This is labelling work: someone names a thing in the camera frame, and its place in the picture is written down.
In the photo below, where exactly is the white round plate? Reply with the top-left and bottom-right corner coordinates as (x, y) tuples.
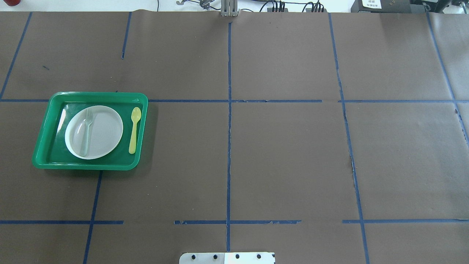
(64, 105), (123, 160)

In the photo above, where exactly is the white camera pole base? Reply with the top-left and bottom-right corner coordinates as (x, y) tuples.
(179, 252), (276, 264)

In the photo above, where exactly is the green plastic tray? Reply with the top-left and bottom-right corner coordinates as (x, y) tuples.
(32, 92), (148, 171)

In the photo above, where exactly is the yellow plastic spoon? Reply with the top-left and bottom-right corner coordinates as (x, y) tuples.
(128, 107), (142, 154)

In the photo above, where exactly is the clear plastic fork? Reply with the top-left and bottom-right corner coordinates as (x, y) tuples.
(80, 107), (94, 157)

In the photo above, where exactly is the brown paper table cover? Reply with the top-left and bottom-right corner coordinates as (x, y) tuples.
(1, 11), (468, 264)

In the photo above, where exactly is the grey metal bracket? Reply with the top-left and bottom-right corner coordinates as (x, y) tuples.
(220, 0), (239, 17)

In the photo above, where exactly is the red cylinder can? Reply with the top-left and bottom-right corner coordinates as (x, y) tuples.
(3, 0), (21, 6)

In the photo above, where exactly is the black box with label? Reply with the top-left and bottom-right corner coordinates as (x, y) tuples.
(350, 0), (426, 14)

